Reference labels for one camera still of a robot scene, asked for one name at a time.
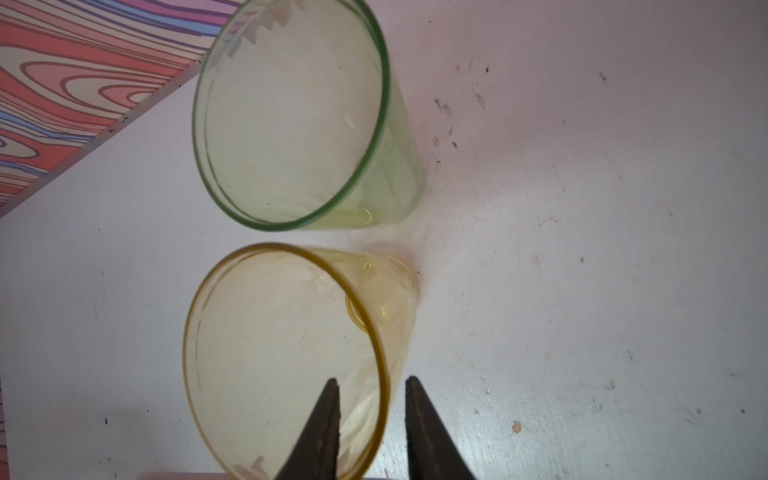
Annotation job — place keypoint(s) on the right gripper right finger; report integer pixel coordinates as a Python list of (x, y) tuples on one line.
[(431, 452)]

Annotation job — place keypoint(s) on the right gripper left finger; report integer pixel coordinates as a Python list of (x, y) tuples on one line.
[(315, 454)]

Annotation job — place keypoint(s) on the yellow-green tall glass back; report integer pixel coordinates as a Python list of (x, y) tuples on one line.
[(299, 122)]

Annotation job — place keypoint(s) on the yellow tall glass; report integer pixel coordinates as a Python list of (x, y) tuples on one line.
[(270, 324)]

